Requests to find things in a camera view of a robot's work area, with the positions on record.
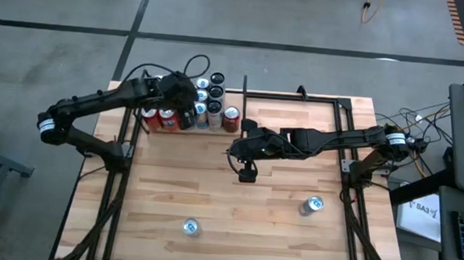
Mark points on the black power strip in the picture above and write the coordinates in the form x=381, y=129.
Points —
x=418, y=144

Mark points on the red Coca-Cola Zero can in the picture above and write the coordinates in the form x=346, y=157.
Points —
x=151, y=118

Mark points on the red soda can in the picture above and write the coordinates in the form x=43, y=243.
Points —
x=231, y=119

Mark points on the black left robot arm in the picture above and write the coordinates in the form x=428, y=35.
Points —
x=95, y=100

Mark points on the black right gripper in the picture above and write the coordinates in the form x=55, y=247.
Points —
x=259, y=148

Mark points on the white Celsius can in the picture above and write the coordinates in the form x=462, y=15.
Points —
x=217, y=79

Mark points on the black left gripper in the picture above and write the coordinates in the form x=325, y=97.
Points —
x=175, y=93

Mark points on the red Fanta strawberry can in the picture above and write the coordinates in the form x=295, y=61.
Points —
x=168, y=119

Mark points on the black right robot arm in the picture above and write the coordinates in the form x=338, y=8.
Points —
x=338, y=135

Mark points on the black desk leg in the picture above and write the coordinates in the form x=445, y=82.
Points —
x=420, y=188

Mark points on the black-topped slim can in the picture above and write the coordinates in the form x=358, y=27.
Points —
x=214, y=112

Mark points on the black frame clamp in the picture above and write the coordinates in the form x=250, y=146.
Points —
x=301, y=92

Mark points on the Celsius Peach Vibe can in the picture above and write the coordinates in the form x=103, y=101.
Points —
x=216, y=93

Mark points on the white SA3 sign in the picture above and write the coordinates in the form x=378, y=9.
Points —
x=420, y=219

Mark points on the blue silver Red Bull can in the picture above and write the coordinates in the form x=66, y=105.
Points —
x=310, y=205
x=201, y=113
x=190, y=226
x=202, y=83
x=202, y=95

